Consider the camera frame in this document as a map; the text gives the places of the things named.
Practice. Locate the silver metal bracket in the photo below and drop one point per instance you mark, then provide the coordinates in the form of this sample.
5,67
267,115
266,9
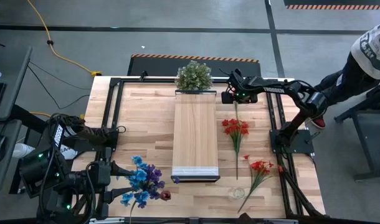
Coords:
280,221
106,221

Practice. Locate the purple artificial flower bunch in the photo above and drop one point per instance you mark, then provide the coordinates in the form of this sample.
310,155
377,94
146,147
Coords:
152,174

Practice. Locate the black frame clamp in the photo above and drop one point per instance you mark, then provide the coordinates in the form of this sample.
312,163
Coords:
143,75

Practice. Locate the clear glass vase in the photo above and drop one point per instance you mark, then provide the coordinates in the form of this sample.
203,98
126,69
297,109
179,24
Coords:
237,193

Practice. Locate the red artificial flower bunch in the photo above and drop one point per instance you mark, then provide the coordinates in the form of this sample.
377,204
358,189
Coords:
235,127
260,167

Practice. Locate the dark red artificial tulip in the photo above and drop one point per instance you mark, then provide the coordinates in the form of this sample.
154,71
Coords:
165,195

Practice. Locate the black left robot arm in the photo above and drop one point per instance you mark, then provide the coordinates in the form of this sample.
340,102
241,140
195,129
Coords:
53,161

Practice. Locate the black metal table frame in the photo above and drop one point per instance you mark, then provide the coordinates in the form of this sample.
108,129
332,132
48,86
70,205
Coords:
118,93

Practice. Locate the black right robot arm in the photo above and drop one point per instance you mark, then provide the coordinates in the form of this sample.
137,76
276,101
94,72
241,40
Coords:
302,93

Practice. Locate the blue artificial flower bunch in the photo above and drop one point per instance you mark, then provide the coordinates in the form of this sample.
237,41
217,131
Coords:
140,175

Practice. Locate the grey desk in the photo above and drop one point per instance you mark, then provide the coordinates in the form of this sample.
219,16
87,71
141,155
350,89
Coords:
9,130
12,81

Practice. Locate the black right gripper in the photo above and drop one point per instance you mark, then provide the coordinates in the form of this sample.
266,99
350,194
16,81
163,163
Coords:
246,84

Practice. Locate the white printed bag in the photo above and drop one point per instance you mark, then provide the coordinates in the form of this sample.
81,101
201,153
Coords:
68,153

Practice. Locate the black hazard-striped floor mat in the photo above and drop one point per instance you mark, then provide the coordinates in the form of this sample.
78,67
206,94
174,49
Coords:
165,67
333,3

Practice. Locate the grey metal table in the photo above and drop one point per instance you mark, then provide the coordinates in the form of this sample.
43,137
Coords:
364,140

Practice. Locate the person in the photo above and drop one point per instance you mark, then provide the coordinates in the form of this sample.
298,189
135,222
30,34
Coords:
370,53

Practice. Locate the white plastic bottle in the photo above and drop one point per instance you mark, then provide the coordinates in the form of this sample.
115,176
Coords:
21,151

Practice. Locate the orange artificial tulip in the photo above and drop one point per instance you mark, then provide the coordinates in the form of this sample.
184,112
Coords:
236,110

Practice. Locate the wooden shelf with black frame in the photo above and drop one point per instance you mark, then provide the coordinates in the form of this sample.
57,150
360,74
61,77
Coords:
194,133

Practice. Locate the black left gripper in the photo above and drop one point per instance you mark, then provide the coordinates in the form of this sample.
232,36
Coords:
99,180

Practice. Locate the green potted plant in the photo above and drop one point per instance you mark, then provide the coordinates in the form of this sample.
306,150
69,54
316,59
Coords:
193,76

